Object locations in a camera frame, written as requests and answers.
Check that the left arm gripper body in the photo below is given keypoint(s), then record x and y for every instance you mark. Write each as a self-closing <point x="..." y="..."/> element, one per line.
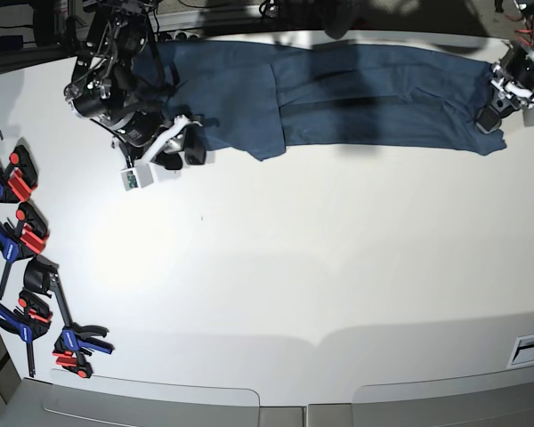
<point x="508" y="92"/>

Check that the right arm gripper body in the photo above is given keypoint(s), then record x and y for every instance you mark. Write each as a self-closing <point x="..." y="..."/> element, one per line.
<point x="160" y="138"/>

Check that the blue T-shirt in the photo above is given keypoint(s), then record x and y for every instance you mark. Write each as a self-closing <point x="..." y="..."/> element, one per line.
<point x="265" y="98"/>

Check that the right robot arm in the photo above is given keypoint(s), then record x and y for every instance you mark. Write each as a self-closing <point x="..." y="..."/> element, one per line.
<point x="118" y="81"/>

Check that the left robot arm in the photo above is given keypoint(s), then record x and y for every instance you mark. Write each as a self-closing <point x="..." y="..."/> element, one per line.
<point x="519" y="59"/>

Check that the top blue red bar clamp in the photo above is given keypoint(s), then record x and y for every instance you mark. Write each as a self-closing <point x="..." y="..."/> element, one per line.
<point x="19" y="178"/>

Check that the blue red bar clamp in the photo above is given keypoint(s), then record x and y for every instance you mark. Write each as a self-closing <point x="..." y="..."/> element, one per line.
<point x="30" y="321"/>
<point x="26" y="240"/>
<point x="76" y="343"/>
<point x="19" y="178"/>

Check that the lower blue red bar clamp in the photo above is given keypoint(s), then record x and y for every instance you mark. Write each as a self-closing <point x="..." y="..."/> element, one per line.
<point x="76" y="343"/>

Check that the white label card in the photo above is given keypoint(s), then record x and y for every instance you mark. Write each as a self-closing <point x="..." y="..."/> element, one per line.
<point x="523" y="352"/>

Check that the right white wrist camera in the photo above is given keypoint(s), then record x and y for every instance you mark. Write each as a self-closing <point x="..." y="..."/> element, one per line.
<point x="137" y="177"/>

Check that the blue box on rail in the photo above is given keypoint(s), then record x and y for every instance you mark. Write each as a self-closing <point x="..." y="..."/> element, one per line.
<point x="11" y="43"/>

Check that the grey base plate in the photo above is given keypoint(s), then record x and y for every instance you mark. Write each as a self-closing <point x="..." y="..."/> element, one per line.
<point x="107" y="401"/>
<point x="503" y="398"/>

